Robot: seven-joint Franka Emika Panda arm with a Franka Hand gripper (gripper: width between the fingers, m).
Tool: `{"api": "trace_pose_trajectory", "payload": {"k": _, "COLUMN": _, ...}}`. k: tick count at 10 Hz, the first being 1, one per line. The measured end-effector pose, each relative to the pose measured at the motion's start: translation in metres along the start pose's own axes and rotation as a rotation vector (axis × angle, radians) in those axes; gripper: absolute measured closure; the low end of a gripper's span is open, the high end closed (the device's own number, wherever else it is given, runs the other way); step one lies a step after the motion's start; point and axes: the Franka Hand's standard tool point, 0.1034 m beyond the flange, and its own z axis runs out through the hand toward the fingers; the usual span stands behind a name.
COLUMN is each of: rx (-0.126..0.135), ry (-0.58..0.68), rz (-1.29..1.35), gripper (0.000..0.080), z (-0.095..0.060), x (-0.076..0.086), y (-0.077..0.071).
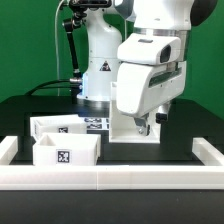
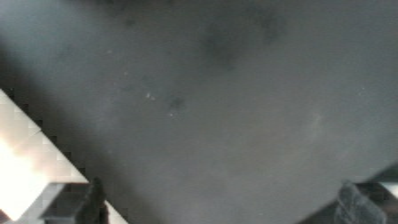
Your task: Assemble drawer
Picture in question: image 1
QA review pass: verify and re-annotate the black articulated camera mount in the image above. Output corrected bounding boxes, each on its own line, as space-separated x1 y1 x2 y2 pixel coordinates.
63 0 112 79

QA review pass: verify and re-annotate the white front drawer box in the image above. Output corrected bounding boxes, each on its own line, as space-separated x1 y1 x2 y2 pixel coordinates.
33 133 101 166

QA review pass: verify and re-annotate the white marker tag sheet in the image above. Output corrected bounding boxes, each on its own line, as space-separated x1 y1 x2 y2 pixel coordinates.
82 117 109 130

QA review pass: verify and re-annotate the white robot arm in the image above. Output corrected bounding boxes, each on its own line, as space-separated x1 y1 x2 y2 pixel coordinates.
68 0 218 136

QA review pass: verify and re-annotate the white left fence rail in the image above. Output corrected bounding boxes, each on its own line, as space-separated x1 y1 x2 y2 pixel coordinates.
0 136 18 165

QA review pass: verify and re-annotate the white front fence rail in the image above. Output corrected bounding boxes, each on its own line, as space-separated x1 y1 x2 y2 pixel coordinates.
0 166 224 190

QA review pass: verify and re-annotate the white drawer cabinet frame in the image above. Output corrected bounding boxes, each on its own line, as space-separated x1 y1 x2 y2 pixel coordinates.
109 82 161 144

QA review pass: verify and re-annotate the white fence rail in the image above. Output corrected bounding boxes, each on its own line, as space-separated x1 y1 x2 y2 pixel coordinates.
0 166 224 190
192 138 224 167
0 136 18 165

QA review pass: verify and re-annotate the white rear drawer box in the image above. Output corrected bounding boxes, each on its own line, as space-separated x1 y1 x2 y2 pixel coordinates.
30 114 87 138

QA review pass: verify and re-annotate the black base cable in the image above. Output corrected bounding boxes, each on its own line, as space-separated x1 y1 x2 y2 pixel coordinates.
24 78 83 97

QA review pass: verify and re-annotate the white drawer box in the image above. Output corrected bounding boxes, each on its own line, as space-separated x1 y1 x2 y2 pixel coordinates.
30 114 87 138
33 133 101 166

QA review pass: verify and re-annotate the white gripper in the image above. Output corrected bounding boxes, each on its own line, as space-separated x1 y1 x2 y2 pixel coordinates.
116 33 186 135

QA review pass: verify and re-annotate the white right fence rail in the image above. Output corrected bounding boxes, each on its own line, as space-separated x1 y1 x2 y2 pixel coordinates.
192 138 224 167

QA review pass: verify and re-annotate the white hanging cable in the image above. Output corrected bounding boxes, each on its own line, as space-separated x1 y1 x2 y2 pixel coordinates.
54 0 68 97

